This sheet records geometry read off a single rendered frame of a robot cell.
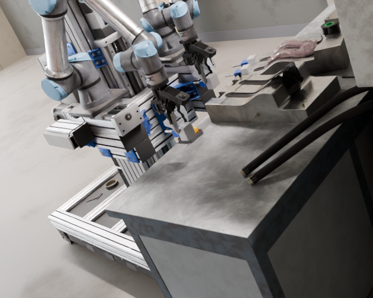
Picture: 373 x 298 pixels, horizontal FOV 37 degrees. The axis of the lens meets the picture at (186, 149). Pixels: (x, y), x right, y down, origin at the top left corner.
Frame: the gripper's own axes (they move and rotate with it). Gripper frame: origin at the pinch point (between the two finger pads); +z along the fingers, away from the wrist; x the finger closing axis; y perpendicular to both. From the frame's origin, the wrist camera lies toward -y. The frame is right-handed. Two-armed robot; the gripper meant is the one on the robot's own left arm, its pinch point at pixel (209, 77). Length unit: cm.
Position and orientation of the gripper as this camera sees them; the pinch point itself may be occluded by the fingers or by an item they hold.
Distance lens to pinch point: 248.3
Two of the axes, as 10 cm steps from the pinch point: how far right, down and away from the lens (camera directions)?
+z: 3.7, 8.3, 4.2
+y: -7.3, -0.2, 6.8
